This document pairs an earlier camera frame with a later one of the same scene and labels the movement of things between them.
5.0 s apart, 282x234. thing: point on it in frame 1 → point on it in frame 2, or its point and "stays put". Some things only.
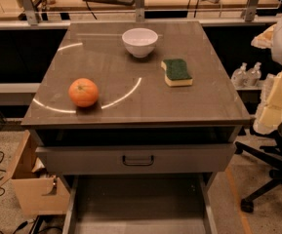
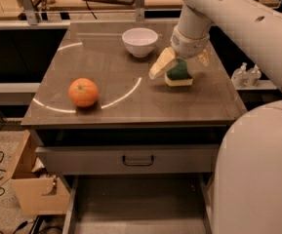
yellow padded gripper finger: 265,39 → 187,47
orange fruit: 83,93 stays put
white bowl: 140,41 stays put
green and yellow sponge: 176,72 stays put
